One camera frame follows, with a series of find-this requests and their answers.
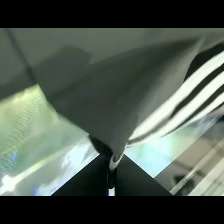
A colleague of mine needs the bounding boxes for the grey garment with striped part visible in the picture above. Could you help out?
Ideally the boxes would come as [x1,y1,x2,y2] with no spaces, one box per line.
[0,27,224,172]

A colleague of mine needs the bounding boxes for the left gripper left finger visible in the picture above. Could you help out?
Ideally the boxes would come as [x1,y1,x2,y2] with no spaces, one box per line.
[51,153,110,197]

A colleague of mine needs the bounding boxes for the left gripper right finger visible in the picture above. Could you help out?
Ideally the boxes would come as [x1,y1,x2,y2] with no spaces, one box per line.
[113,153,172,197]

